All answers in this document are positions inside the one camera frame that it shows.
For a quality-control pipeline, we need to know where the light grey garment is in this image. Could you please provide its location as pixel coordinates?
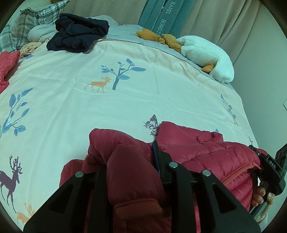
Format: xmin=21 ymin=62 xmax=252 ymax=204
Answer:
xmin=27 ymin=24 xmax=59 ymax=42

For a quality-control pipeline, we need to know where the red quilted garment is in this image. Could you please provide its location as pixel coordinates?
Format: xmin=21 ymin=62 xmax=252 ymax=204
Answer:
xmin=0 ymin=51 xmax=21 ymax=92

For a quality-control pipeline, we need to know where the deer print duvet cover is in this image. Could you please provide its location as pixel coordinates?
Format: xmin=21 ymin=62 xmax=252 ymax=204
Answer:
xmin=0 ymin=15 xmax=260 ymax=231

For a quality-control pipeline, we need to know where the beige curtain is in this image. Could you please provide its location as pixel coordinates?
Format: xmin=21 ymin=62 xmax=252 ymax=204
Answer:
xmin=51 ymin=0 xmax=272 ymax=68

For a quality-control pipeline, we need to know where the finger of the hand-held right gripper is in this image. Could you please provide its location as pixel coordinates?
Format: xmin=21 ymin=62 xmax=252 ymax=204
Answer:
xmin=248 ymin=145 xmax=269 ymax=182

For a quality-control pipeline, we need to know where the plaid pillow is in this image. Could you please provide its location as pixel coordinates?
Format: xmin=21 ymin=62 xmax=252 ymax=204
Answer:
xmin=0 ymin=0 xmax=71 ymax=53

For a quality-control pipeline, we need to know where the red down jacket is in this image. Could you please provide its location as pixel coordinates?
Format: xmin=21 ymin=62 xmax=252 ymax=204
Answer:
xmin=59 ymin=121 xmax=269 ymax=233

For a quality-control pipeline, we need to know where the navy blue garment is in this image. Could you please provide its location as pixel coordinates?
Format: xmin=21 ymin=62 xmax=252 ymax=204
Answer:
xmin=46 ymin=13 xmax=109 ymax=53

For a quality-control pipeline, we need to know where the white plush goose toy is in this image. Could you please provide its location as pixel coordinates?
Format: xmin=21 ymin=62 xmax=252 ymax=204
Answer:
xmin=136 ymin=28 xmax=235 ymax=83

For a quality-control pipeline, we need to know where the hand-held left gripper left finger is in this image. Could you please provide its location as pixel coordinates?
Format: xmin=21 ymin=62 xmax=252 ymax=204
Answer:
xmin=23 ymin=167 xmax=112 ymax=233

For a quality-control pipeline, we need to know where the person's right hand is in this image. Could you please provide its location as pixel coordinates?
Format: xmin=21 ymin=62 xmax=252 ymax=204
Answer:
xmin=251 ymin=186 xmax=276 ymax=208

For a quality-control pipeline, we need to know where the teal zippered bag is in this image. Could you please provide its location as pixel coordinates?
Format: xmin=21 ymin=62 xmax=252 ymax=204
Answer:
xmin=138 ymin=0 xmax=193 ymax=37

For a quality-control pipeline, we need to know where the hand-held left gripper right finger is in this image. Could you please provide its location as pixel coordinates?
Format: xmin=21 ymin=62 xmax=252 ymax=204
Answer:
xmin=152 ymin=140 xmax=262 ymax=233

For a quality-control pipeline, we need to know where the beige crumpled cloth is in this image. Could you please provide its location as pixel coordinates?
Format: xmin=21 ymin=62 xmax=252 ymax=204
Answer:
xmin=20 ymin=41 xmax=43 ymax=57

